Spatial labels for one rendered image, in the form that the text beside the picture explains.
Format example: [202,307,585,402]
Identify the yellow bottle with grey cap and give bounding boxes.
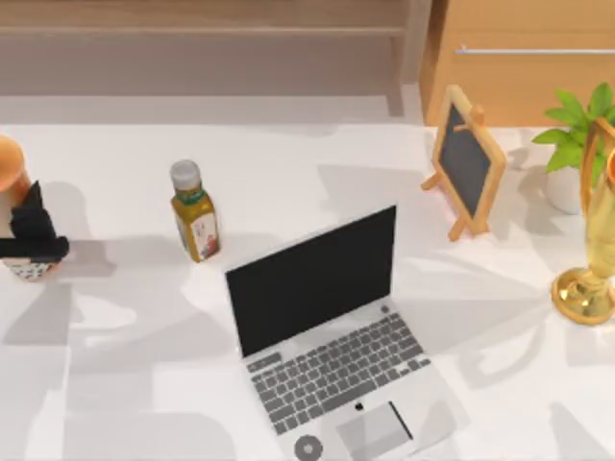
[169,158,223,264]

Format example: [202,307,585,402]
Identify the silver laptop with black screen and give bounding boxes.
[224,204,471,461]

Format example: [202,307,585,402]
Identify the wooden framed blackboard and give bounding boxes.
[421,85,508,243]

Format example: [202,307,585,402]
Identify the grey wooden open shelves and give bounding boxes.
[0,0,433,118]

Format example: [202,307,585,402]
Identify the wooden cupboard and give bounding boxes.
[417,0,615,130]

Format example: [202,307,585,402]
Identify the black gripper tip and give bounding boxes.
[0,181,71,264]

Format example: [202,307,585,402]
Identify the green plant in white pot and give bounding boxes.
[531,82,615,215]

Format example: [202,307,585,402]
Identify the gold trophy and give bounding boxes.
[551,116,615,325]

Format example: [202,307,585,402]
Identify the long metal handle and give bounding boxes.
[455,44,615,56]

